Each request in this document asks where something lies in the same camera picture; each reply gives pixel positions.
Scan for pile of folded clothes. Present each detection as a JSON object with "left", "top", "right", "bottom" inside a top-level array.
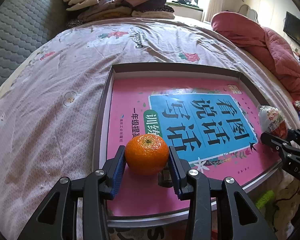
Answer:
[{"left": 63, "top": 0, "right": 175, "bottom": 28}]

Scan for strawberry print bed sheet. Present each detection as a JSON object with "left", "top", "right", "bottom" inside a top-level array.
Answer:
[{"left": 0, "top": 18, "right": 300, "bottom": 239}]

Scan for grey quilted headboard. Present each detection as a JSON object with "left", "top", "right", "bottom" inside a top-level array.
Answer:
[{"left": 0, "top": 0, "right": 67, "bottom": 86}]

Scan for large orange mandarin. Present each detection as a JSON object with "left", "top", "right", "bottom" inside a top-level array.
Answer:
[{"left": 124, "top": 134, "right": 169, "bottom": 176}]

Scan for pink quilted duvet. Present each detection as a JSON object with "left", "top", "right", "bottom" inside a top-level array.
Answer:
[{"left": 211, "top": 11, "right": 300, "bottom": 101}]

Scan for dark clothes on windowsill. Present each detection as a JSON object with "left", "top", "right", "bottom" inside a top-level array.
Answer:
[{"left": 173, "top": 0, "right": 198, "bottom": 7}]

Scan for shallow grey cardboard box tray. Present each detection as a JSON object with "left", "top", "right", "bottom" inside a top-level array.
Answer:
[{"left": 91, "top": 62, "right": 286, "bottom": 228}]

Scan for red surprise egg toy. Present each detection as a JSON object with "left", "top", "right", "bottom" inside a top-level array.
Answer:
[{"left": 258, "top": 105, "right": 288, "bottom": 139}]

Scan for cream black-trimmed scrunchie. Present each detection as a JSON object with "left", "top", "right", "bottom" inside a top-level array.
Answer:
[{"left": 272, "top": 179, "right": 300, "bottom": 239}]

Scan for green fuzzy hair ring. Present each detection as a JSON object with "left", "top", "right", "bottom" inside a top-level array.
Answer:
[{"left": 254, "top": 190, "right": 276, "bottom": 210}]

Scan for wall mounted black television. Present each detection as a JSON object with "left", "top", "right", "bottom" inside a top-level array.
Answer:
[{"left": 283, "top": 11, "right": 300, "bottom": 45}]

